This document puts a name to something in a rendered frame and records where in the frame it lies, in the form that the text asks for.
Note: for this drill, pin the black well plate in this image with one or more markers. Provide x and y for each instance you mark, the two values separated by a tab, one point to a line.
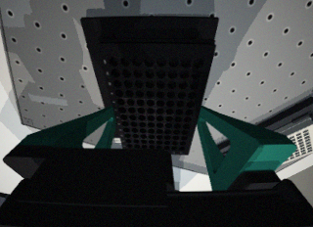
160	108

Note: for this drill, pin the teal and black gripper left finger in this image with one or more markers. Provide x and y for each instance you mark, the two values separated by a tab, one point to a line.
71	134

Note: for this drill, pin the dark grey perforated base plate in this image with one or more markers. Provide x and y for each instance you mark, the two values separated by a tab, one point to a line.
262	65

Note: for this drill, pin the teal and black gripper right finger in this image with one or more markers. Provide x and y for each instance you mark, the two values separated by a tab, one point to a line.
253	148

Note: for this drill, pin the white well plate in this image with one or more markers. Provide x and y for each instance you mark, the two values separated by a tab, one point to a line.
301	133

